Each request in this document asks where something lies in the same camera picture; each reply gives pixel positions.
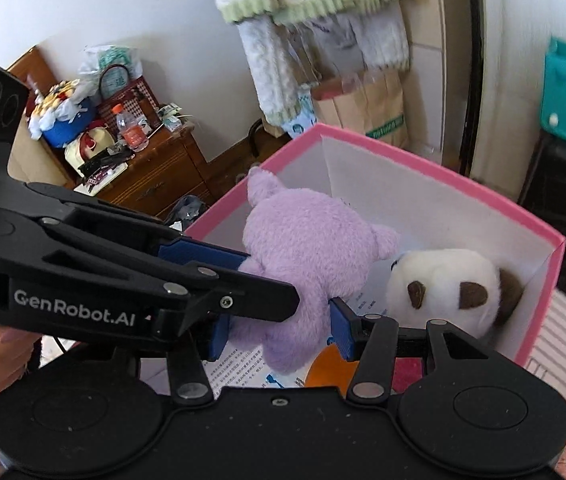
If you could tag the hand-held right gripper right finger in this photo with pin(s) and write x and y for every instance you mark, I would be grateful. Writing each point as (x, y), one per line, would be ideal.
(344, 332)

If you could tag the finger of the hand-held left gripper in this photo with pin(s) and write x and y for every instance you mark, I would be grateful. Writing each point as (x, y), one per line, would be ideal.
(198, 254)
(253, 297)

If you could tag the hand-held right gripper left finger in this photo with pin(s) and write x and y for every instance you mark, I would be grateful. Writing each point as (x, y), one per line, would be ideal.
(220, 340)

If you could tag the purple plush toy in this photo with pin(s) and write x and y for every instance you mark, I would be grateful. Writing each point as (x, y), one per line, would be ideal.
(308, 250)

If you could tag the pink cardboard box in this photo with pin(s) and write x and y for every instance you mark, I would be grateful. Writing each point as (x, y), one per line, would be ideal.
(463, 200)

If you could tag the orange soft toy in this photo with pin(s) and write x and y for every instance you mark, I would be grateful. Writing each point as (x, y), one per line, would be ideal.
(328, 371)

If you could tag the wooden cabinet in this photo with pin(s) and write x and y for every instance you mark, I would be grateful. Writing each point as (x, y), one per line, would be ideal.
(163, 180)

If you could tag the white brown panda plush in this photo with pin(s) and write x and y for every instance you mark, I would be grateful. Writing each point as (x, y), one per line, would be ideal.
(443, 280)

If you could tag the beige red cap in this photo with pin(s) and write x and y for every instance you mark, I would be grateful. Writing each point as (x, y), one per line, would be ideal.
(90, 147)

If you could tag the blue flower basket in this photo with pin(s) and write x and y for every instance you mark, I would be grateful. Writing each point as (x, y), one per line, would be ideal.
(65, 122)

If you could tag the clear water bottle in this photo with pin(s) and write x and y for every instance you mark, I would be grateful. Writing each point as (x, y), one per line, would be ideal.
(131, 132)

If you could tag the red checkered basket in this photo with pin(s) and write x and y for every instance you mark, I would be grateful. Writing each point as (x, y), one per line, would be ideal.
(140, 102)

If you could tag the white printed fleece blanket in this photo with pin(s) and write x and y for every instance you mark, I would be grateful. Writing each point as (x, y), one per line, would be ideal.
(268, 70)

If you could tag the white green plastic bag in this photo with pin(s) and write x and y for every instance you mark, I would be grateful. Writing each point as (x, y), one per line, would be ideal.
(113, 57)

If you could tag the brown paper bag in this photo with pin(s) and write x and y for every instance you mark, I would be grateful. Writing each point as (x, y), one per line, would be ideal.
(358, 107)

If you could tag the black suitcase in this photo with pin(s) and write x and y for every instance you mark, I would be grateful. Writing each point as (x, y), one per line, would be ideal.
(563, 185)

